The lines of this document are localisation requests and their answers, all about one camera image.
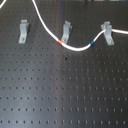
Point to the grey cable clip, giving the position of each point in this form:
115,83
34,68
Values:
106,26
67,29
24,25

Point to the right grey cable clip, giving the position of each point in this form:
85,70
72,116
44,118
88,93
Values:
106,26

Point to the left grey cable clip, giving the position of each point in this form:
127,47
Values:
24,25

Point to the middle grey cable clip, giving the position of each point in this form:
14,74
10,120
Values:
67,29

